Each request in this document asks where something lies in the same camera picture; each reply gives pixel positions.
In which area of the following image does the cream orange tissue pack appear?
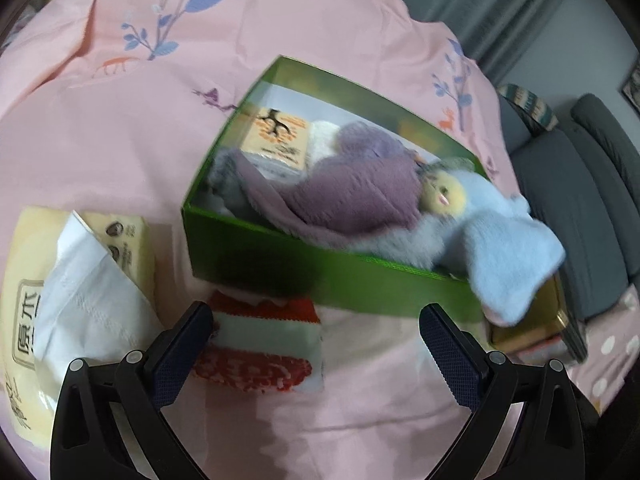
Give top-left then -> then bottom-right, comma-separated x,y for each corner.
239,107 -> 313,173

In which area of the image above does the wall picture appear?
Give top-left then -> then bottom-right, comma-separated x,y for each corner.
620,60 -> 640,111

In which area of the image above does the purple grey fluffy towel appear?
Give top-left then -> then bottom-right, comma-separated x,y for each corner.
207,122 -> 451,266

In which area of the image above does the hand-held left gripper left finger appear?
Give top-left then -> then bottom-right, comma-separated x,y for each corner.
50,301 -> 216,480

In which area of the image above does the yellow tissue pack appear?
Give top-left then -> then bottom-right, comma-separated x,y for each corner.
0,205 -> 168,441

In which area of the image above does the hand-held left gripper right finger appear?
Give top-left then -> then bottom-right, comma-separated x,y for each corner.
419,303 -> 586,480

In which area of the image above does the pink polka dot fabric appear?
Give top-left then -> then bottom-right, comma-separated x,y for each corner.
565,285 -> 640,411

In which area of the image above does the red and white packet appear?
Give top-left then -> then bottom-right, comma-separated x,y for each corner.
192,289 -> 325,393

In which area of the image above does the pink printed bedsheet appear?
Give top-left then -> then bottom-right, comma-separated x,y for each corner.
0,0 -> 576,480

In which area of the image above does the green cardboard box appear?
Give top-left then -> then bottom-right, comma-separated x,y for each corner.
181,56 -> 488,318

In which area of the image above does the grey sofa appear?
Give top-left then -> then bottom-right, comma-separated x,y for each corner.
510,92 -> 640,321

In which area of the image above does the light blue plush toy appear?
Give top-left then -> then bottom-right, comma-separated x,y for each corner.
415,157 -> 567,326

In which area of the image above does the patterned cushion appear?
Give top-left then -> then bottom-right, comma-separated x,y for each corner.
497,82 -> 558,133

